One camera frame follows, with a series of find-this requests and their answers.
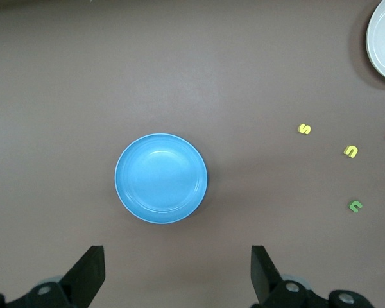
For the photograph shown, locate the blue plate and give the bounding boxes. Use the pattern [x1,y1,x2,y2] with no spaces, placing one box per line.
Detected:
[114,132,209,225]

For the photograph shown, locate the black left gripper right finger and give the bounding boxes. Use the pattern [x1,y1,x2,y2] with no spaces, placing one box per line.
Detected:
[250,245,373,308]

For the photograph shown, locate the yellow foam letter u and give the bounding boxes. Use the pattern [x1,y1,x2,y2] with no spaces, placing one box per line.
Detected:
[343,144,360,158]

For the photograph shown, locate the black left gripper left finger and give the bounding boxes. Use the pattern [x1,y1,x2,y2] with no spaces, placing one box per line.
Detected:
[0,245,106,308]

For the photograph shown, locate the white plate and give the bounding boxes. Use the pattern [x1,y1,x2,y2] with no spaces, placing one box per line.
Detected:
[365,0,385,83]

